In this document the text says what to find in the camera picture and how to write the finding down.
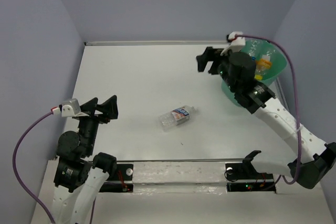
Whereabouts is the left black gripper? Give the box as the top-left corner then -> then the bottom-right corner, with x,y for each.
77,93 -> 119,154

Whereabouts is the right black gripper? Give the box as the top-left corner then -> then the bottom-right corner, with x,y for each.
200,44 -> 240,91

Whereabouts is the blue label clear bottle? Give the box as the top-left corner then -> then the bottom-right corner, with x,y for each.
241,39 -> 264,60

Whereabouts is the yellow cap orange label bottle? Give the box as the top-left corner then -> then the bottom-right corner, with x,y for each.
255,47 -> 280,83

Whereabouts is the white blue label bottle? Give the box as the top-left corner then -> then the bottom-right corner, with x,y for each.
159,105 -> 198,131

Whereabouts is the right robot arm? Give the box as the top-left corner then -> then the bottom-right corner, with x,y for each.
196,47 -> 335,189

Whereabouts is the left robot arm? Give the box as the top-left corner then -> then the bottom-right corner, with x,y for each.
51,95 -> 118,223

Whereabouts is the green plastic bin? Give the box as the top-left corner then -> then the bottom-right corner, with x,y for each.
216,36 -> 287,106

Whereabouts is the white foam strip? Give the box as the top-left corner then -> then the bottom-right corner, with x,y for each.
132,161 -> 227,195

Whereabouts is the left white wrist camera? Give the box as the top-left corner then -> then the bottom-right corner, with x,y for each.
60,99 -> 88,118

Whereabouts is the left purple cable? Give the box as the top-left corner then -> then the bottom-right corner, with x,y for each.
12,106 -> 62,223

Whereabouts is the purple cable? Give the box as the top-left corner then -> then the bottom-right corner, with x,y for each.
12,106 -> 62,223
233,34 -> 301,190

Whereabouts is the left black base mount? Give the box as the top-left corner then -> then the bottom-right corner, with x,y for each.
99,163 -> 134,193

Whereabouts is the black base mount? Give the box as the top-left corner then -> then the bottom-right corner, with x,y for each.
99,163 -> 134,193
224,151 -> 276,193

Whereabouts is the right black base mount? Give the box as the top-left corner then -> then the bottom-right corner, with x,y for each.
224,151 -> 276,193

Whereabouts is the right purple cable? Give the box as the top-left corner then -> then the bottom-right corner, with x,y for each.
233,34 -> 301,190

